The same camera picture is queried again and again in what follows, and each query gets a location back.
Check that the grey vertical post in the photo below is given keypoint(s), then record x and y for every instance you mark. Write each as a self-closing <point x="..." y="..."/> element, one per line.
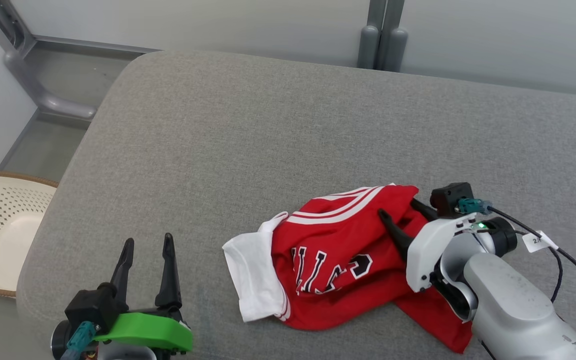
<point x="368" y="45"/>
<point x="393" y="47"/>

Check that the grey curved metal frame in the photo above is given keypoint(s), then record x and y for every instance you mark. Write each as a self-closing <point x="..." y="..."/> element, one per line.
<point x="33" y="85"/>

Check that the cream perforated laundry basket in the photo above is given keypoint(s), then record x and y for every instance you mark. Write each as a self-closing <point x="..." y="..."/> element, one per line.
<point x="3" y="235"/>

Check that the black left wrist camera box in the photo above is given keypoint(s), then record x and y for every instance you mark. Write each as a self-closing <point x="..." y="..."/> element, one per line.
<point x="90" y="305"/>

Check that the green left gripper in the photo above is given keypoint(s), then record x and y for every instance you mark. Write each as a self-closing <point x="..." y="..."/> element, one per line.
<point x="153" y="330"/>

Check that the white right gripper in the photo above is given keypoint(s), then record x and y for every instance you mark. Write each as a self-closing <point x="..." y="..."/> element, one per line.
<point x="425" y="255"/>

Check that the red jersey with white sleeve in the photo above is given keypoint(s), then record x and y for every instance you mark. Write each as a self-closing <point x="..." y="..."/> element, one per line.
<point x="348" y="300"/>

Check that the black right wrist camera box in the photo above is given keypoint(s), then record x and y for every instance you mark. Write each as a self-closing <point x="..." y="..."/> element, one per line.
<point x="450" y="197"/>

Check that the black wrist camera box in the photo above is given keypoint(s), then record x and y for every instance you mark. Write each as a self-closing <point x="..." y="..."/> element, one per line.
<point x="450" y="197"/>
<point x="90" y="305"/>

